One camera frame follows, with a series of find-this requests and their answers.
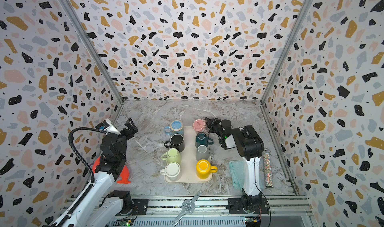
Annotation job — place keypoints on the blue butterfly mug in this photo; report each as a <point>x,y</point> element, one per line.
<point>176,127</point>

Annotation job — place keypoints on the glitter filled glass tube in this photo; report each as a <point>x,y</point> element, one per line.
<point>267,169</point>

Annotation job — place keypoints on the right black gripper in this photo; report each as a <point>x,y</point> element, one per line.
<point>218,128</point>

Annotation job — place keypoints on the dark green mug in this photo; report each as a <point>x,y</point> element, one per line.
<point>203,139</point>

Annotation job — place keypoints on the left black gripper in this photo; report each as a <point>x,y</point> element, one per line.
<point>123,134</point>

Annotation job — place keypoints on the grey mug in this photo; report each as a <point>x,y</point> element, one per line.
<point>202,153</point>

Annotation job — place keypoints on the pink mug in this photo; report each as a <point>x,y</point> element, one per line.
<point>200,126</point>

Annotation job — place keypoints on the white mug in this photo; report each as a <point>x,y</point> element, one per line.
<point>172,171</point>

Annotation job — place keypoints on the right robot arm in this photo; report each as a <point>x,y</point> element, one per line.
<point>250,147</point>

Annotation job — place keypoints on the light green mug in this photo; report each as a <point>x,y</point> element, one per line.
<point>172,156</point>

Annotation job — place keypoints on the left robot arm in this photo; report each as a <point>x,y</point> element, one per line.
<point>96,182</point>

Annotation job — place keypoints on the yellow mug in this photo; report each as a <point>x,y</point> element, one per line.
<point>205,169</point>

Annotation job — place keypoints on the beige plastic tray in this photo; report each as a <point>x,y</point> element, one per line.
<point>188,164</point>

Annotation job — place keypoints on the metal perforated bracket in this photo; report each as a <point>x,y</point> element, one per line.
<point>188,207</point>

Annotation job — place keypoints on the red shark toy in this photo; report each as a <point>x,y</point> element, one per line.
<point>124,175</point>

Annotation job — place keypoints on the light green cloth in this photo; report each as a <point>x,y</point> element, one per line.
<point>237,174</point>

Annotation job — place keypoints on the black mug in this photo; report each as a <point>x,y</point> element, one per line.
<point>176,141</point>

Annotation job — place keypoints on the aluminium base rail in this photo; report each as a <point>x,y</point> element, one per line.
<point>211,211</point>

